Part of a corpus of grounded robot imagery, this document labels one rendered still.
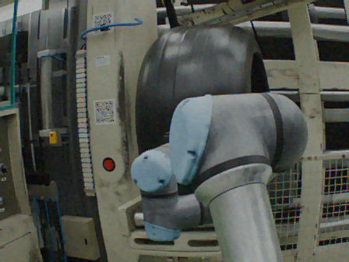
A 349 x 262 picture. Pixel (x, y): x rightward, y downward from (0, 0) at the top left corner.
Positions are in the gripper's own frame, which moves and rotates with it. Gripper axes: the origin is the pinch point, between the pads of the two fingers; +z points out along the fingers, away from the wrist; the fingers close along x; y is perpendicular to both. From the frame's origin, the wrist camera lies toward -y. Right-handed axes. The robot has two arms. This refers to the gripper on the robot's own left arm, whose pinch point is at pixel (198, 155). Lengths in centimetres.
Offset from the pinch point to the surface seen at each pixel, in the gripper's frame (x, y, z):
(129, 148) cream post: 27.9, -1.3, 23.9
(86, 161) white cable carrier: 42.8, -4.9, 22.1
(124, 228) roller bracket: 26.7, -23.4, 9.8
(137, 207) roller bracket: 25.3, -18.8, 19.0
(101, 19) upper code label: 35, 41, 21
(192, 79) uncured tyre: 1.1, 18.4, 3.4
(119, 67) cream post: 28.5, 23.4, 21.2
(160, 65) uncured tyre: 10.0, 22.4, 5.7
